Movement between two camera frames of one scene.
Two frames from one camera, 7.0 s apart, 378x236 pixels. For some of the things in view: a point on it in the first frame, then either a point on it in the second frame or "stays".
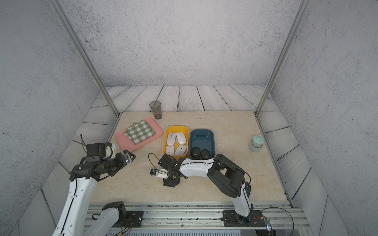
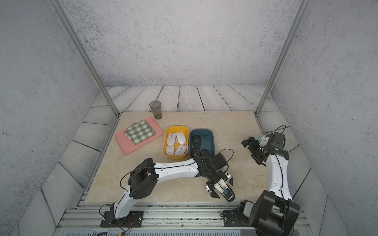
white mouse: [181, 150] stays
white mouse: [181, 137] stays
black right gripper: [170, 183] -> [253, 148]
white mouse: [171, 138] stays
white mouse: [170, 150] stays
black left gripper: [123, 162] -> [211, 189]
